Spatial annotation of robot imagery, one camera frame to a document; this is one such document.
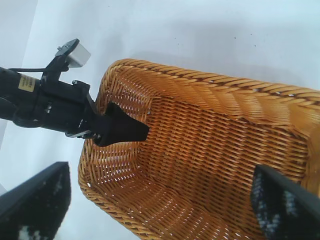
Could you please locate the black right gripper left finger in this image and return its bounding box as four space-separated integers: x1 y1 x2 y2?
0 161 72 240

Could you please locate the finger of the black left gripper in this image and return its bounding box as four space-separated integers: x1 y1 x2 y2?
93 102 150 148

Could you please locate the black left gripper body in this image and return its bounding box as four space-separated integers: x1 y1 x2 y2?
34 79 101 140

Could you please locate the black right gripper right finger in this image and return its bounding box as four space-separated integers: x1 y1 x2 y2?
250 164 320 240

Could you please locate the orange woven wicker basket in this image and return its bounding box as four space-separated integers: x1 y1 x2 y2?
77 58 320 240

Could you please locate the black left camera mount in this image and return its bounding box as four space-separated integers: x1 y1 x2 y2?
41 38 81 84

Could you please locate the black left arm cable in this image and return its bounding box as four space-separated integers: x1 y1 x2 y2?
6 66 47 74

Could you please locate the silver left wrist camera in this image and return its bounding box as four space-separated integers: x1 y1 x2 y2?
66 41 92 69

